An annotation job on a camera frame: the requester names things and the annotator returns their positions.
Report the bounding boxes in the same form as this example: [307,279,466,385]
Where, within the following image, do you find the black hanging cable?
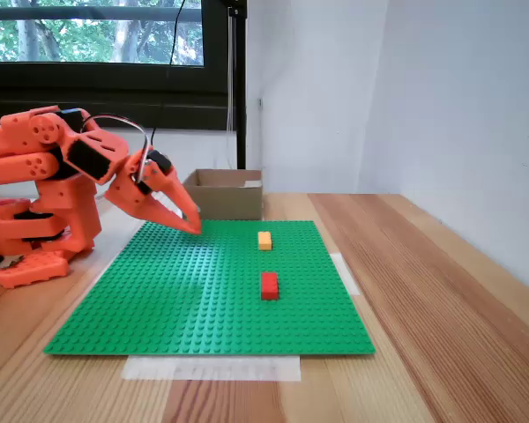
[151,0,187,146]

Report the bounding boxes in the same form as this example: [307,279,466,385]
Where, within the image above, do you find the open cardboard box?
[183,168,265,221]

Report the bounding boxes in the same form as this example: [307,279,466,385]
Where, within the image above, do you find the red lego block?
[260,271,279,301]

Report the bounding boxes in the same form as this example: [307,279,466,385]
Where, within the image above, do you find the white tape strip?
[122,354,302,382]
[329,253,361,296]

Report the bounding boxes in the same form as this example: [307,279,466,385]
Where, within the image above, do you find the black window frame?
[0,0,248,131]

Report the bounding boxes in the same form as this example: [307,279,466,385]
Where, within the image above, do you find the gripper servo cable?
[81,114,154,182]

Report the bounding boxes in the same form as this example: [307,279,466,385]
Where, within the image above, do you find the green lego baseplate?
[42,219,376,356]

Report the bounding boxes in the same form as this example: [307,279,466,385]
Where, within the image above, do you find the white blind cords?
[226,8,238,133]

